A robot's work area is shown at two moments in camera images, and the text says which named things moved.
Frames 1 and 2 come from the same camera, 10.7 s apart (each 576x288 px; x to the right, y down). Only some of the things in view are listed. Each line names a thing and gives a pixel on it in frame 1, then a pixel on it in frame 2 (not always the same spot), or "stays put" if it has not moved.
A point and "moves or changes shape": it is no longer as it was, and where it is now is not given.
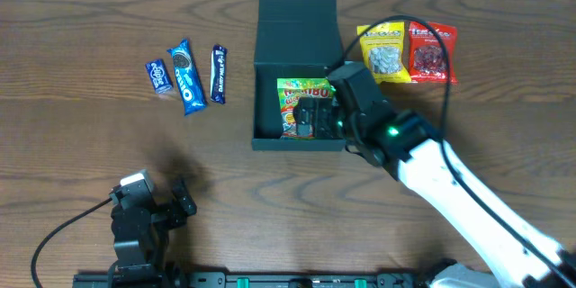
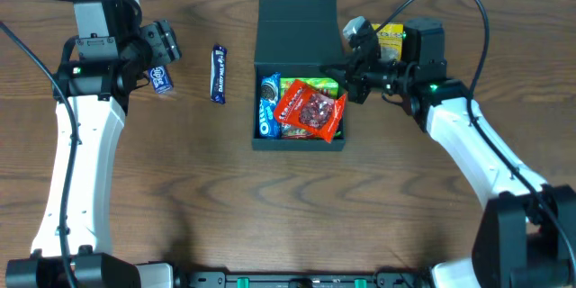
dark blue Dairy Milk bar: [218, 74] stays put
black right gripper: [322, 117] to [358, 74]
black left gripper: [163, 209] to [163, 43]
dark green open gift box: [296, 37] stays put
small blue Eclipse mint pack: [160, 76] stays put
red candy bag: [427, 58] moves or changes shape
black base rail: [250, 280] stays put
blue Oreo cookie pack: [191, 90] to [270, 94]
